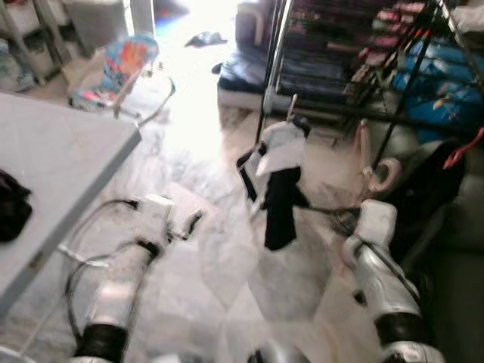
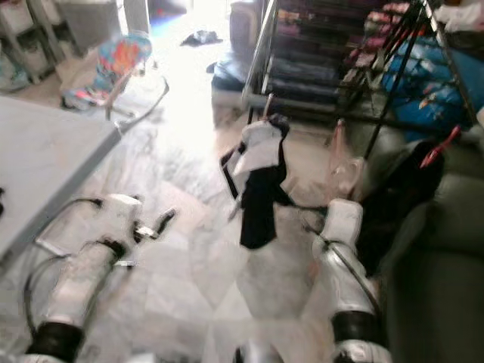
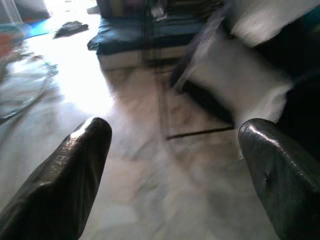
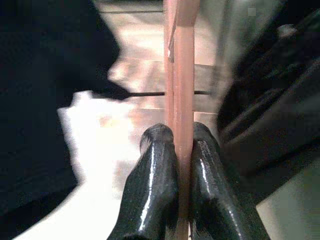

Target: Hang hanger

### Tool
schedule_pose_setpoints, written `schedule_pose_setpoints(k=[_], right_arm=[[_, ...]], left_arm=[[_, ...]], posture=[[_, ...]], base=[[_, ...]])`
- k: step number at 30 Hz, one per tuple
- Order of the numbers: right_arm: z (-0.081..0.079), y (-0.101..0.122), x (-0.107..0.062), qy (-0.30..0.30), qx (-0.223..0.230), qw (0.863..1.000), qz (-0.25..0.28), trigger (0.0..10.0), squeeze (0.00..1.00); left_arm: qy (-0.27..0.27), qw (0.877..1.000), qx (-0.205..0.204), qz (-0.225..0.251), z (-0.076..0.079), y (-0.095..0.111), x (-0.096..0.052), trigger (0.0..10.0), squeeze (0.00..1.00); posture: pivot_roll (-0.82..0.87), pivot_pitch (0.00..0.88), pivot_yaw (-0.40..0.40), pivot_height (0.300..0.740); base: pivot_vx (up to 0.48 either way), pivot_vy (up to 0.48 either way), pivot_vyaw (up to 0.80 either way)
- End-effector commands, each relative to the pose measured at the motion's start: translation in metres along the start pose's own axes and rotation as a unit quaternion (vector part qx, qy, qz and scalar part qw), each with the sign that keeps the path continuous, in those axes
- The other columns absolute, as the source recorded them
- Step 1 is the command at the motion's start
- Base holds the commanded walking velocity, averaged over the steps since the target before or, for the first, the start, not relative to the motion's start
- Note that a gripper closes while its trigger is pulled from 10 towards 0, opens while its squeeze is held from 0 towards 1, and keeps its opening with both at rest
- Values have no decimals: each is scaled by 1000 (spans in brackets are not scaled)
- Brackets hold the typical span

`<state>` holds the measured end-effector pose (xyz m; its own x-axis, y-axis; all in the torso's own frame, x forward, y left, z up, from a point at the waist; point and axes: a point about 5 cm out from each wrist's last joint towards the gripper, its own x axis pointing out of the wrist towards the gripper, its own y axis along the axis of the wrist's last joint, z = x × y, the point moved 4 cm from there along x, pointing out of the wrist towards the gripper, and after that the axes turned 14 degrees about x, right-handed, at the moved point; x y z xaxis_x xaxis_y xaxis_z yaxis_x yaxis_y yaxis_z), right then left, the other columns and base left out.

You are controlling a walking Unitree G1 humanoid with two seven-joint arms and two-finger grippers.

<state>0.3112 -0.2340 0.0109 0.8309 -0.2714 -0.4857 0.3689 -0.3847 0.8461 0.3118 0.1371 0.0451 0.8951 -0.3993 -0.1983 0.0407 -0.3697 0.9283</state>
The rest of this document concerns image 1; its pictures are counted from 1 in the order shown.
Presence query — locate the pink plastic hanger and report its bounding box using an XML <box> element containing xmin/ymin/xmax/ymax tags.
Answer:
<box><xmin>357</xmin><ymin>119</ymin><xmax>403</xmax><ymax>196</ymax></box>

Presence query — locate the white plastic hanger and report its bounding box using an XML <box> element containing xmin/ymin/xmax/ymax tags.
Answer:
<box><xmin>286</xmin><ymin>95</ymin><xmax>299</xmax><ymax>126</ymax></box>

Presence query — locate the red plastic hanger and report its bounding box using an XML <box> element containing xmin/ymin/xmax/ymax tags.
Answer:
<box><xmin>442</xmin><ymin>127</ymin><xmax>484</xmax><ymax>169</ymax></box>

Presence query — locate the black and white garment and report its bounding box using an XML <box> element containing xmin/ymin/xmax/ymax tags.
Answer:
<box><xmin>237</xmin><ymin>117</ymin><xmax>312</xmax><ymax>252</ymax></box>

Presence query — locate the black metal drying rack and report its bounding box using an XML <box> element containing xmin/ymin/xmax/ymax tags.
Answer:
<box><xmin>253</xmin><ymin>0</ymin><xmax>484</xmax><ymax>216</ymax></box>

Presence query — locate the grey folding table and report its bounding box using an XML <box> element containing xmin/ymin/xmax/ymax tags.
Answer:
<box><xmin>0</xmin><ymin>95</ymin><xmax>142</xmax><ymax>315</ymax></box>

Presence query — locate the robot right leg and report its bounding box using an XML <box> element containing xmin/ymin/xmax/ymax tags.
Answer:
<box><xmin>250</xmin><ymin>340</ymin><xmax>311</xmax><ymax>363</ymax></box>

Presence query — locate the blue printed cushion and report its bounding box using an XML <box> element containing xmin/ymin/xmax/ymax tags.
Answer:
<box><xmin>393</xmin><ymin>38</ymin><xmax>484</xmax><ymax>141</ymax></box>

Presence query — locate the dark blue mattress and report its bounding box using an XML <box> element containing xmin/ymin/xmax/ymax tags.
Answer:
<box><xmin>218</xmin><ymin>49</ymin><xmax>349</xmax><ymax>107</ymax></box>

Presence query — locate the colourful baby bouncer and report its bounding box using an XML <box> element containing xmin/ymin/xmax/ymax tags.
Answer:
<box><xmin>70</xmin><ymin>34</ymin><xmax>176</xmax><ymax>126</ymax></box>

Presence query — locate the dark crumpled cloth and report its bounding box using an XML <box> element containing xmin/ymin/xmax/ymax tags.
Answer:
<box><xmin>185</xmin><ymin>30</ymin><xmax>228</xmax><ymax>48</ymax></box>

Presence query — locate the purple armchair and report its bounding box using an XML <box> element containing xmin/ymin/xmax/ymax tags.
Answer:
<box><xmin>236</xmin><ymin>0</ymin><xmax>277</xmax><ymax>50</ymax></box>

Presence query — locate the pink garment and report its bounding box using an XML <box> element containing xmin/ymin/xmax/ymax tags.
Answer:
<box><xmin>344</xmin><ymin>0</ymin><xmax>424</xmax><ymax>92</ymax></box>

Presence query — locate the white air purifier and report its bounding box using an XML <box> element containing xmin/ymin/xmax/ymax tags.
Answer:
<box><xmin>60</xmin><ymin>0</ymin><xmax>129</xmax><ymax>54</ymax></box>

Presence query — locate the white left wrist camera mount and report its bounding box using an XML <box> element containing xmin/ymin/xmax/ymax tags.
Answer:
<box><xmin>138</xmin><ymin>194</ymin><xmax>176</xmax><ymax>244</ymax></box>

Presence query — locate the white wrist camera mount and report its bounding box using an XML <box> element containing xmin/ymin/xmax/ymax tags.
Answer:
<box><xmin>138</xmin><ymin>194</ymin><xmax>176</xmax><ymax>244</ymax></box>
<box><xmin>354</xmin><ymin>199</ymin><xmax>399</xmax><ymax>250</ymax></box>

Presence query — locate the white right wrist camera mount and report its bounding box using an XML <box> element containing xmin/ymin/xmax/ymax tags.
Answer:
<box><xmin>354</xmin><ymin>199</ymin><xmax>399</xmax><ymax>250</ymax></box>

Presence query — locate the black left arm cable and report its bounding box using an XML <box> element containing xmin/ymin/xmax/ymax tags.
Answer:
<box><xmin>59</xmin><ymin>198</ymin><xmax>141</xmax><ymax>341</ymax></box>

